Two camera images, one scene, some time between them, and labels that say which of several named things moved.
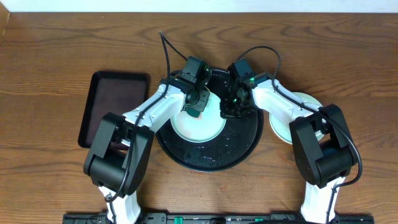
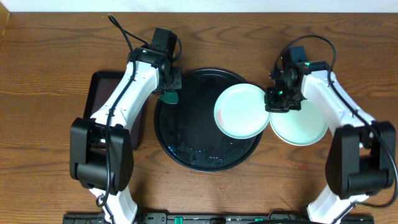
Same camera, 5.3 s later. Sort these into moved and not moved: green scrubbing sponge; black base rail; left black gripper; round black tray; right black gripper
Moved: left black gripper; right black gripper; green scrubbing sponge
Not moved: round black tray; black base rail
